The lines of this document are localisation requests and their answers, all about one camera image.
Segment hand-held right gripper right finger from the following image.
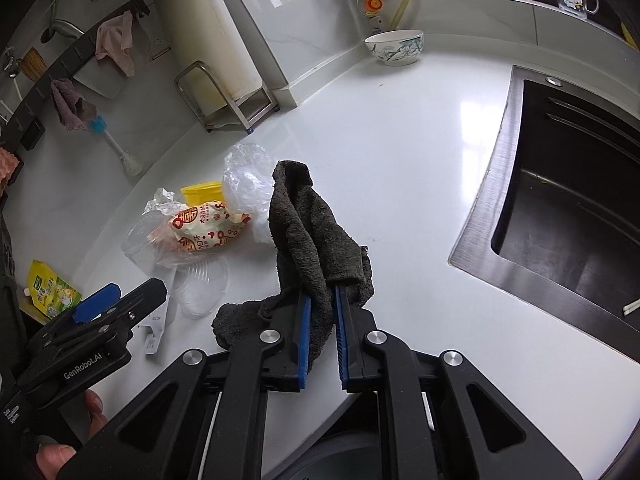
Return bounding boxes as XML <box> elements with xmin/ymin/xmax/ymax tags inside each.
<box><xmin>335</xmin><ymin>284</ymin><xmax>585</xmax><ymax>480</ymax></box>

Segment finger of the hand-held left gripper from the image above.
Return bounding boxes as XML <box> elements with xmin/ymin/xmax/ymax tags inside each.
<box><xmin>107</xmin><ymin>276</ymin><xmax>168</xmax><ymax>333</ymax></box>
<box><xmin>50</xmin><ymin>282</ymin><xmax>122</xmax><ymax>333</ymax></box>

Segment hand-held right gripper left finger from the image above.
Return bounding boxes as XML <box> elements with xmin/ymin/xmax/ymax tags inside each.
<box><xmin>57</xmin><ymin>292</ymin><xmax>311</xmax><ymax>480</ymax></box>

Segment red and white snack packet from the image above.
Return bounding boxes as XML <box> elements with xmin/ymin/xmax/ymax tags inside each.
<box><xmin>170</xmin><ymin>200</ymin><xmax>252</xmax><ymax>257</ymax></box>

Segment dark grey rag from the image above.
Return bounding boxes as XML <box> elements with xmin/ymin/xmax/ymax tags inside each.
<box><xmin>211</xmin><ymin>160</ymin><xmax>376</xmax><ymax>376</ymax></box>

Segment clear plastic bag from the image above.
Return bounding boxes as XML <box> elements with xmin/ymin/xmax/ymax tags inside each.
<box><xmin>221</xmin><ymin>142</ymin><xmax>281</xmax><ymax>246</ymax></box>

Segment person's left hand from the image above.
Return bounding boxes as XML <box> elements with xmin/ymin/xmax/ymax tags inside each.
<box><xmin>35</xmin><ymin>389</ymin><xmax>109</xmax><ymax>480</ymax></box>

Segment white paper slip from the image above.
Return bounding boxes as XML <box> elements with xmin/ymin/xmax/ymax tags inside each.
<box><xmin>135</xmin><ymin>300</ymin><xmax>176</xmax><ymax>358</ymax></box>

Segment yellow green spout pouch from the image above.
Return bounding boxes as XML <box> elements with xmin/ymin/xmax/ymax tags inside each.
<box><xmin>24</xmin><ymin>259</ymin><xmax>82</xmax><ymax>322</ymax></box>

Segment clear plastic cup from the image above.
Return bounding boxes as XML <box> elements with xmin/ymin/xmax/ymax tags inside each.
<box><xmin>120</xmin><ymin>212</ymin><xmax>176</xmax><ymax>268</ymax></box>

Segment yellow oval plastic lid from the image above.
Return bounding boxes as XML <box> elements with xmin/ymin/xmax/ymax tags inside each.
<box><xmin>180</xmin><ymin>181</ymin><xmax>224</xmax><ymax>207</ymax></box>

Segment blue and white bottle brush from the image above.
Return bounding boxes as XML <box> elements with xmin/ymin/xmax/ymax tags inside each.
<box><xmin>89</xmin><ymin>115</ymin><xmax>143</xmax><ymax>177</ymax></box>

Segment pink wavy dishcloth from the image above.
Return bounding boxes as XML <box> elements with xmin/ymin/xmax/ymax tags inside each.
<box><xmin>0</xmin><ymin>147</ymin><xmax>24</xmax><ymax>188</ymax></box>

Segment purple hanging cloth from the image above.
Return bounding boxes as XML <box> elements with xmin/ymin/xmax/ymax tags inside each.
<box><xmin>50</xmin><ymin>77</ymin><xmax>98</xmax><ymax>132</ymax></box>

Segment metal board rack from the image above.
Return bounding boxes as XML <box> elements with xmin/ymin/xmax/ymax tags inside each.
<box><xmin>174</xmin><ymin>60</ymin><xmax>279</xmax><ymax>135</ymax></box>

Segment white peeler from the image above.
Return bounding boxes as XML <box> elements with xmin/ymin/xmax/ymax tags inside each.
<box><xmin>149</xmin><ymin>35</ymin><xmax>172</xmax><ymax>62</ymax></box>

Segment bamboo pot brush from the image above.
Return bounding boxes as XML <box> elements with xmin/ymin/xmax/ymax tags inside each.
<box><xmin>22</xmin><ymin>47</ymin><xmax>48</xmax><ymax>81</ymax></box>

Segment black kitchen sink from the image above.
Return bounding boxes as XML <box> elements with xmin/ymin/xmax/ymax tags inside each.
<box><xmin>447</xmin><ymin>65</ymin><xmax>640</xmax><ymax>356</ymax></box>

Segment pink hanging cloth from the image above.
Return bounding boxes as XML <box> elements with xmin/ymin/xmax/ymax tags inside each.
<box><xmin>95</xmin><ymin>10</ymin><xmax>136</xmax><ymax>77</ymax></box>

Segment white cutting board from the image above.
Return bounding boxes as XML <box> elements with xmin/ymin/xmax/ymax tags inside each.
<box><xmin>165</xmin><ymin>0</ymin><xmax>266</xmax><ymax>111</ymax></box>

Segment white patterned ceramic bowl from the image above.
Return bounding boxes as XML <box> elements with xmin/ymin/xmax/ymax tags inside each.
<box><xmin>364</xmin><ymin>30</ymin><xmax>425</xmax><ymax>66</ymax></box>

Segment black wall rail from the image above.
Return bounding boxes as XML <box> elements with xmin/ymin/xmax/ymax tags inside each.
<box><xmin>0</xmin><ymin>0</ymin><xmax>151</xmax><ymax>151</ymax></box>

